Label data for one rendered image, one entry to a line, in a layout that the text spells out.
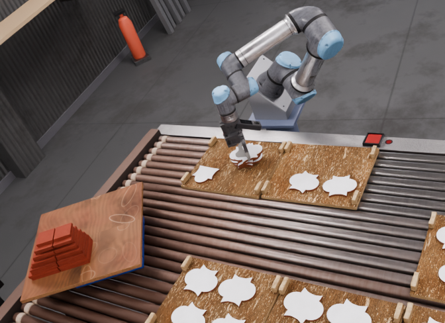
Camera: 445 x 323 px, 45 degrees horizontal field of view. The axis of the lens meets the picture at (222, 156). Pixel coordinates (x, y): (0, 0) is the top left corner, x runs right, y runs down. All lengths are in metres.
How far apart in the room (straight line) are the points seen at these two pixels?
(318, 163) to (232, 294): 0.72
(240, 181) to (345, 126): 1.83
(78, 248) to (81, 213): 0.34
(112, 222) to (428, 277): 1.26
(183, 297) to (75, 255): 0.46
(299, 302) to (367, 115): 2.48
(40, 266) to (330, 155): 1.28
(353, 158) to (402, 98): 1.97
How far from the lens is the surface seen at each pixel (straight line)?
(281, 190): 2.27
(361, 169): 2.27
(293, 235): 2.10
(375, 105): 4.23
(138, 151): 2.83
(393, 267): 1.94
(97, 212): 2.43
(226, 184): 2.39
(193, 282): 2.06
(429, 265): 1.91
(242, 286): 1.97
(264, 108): 2.77
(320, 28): 2.24
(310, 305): 1.86
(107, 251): 2.22
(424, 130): 3.92
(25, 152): 5.13
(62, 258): 2.22
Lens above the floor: 2.44
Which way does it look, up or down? 36 degrees down
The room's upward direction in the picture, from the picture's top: 22 degrees counter-clockwise
